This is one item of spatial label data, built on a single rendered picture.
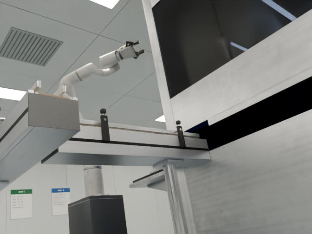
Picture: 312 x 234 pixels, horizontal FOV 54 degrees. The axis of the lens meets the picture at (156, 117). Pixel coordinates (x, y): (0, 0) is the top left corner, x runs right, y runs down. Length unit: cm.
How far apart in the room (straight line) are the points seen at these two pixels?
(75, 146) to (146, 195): 721
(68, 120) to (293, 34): 85
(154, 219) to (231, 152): 695
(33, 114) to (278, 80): 85
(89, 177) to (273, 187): 119
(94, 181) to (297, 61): 136
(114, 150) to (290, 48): 72
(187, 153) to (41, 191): 572
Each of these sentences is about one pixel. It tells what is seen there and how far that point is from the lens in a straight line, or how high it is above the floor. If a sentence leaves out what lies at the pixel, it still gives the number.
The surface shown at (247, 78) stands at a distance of 129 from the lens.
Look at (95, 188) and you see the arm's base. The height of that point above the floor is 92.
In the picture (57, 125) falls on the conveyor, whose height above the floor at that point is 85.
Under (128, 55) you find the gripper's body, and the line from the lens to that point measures 229.
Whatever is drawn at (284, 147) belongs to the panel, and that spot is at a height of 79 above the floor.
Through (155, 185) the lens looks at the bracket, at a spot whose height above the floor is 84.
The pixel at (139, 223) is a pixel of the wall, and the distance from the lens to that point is 786.
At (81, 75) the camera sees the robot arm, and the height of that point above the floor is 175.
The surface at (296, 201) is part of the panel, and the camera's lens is 116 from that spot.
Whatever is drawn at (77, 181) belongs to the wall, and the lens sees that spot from 716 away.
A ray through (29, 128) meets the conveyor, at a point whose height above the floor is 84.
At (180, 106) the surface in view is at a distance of 150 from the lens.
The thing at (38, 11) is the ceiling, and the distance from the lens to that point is 360.
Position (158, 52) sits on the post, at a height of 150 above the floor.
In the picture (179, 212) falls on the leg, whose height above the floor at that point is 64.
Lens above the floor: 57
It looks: 21 degrees up
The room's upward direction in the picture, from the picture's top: 10 degrees counter-clockwise
